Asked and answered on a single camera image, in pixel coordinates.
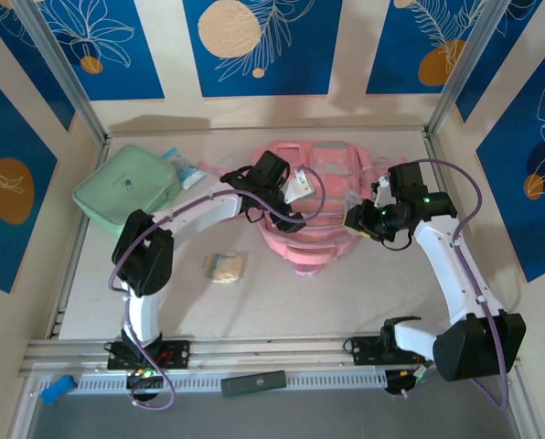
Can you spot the pink student backpack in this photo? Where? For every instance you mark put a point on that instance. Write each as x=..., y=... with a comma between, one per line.
x=318, y=238

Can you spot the blue tissue packet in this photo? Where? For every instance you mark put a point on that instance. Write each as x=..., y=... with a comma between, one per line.
x=185, y=171

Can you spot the beige bread packet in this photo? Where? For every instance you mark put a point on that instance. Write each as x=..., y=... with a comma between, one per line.
x=227, y=270

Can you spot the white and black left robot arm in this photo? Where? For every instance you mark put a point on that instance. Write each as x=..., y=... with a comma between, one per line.
x=144, y=256

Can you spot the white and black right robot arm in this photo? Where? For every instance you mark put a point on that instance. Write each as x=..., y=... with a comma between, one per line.
x=478, y=352

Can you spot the mint green zip bag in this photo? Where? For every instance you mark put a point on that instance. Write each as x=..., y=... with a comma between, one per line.
x=121, y=183

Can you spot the small black controller board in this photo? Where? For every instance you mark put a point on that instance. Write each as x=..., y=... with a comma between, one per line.
x=144, y=379
x=400, y=384

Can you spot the dark green remote bar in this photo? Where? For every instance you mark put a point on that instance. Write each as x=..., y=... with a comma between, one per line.
x=254, y=383

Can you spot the blue cylinder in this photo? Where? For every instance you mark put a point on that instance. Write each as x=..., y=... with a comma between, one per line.
x=57, y=389

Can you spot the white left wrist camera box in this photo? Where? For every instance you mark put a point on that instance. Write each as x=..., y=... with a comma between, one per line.
x=297, y=187

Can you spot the aluminium table side rail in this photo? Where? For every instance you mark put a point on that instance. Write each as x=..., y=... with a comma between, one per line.
x=64, y=297
x=438, y=160

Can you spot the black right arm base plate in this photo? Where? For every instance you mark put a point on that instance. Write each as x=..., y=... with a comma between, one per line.
x=364, y=352

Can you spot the aluminium mounting rail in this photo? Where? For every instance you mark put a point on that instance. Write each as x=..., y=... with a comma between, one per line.
x=272, y=350

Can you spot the aluminium frame post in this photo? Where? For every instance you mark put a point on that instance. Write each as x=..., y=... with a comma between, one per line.
x=464, y=68
x=62, y=68

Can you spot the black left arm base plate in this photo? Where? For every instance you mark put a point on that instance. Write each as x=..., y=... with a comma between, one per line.
x=176, y=354

